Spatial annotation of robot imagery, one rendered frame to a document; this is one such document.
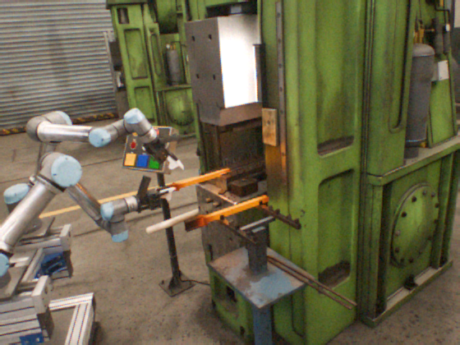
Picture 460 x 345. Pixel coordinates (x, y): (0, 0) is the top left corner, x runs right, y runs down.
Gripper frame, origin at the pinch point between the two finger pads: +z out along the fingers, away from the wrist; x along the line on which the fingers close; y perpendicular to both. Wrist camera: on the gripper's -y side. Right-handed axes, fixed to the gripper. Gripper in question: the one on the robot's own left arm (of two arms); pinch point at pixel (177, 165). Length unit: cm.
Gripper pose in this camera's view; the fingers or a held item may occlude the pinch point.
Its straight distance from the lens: 185.4
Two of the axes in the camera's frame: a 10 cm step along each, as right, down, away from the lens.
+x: 5.8, 2.3, -7.8
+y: -6.7, 6.8, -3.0
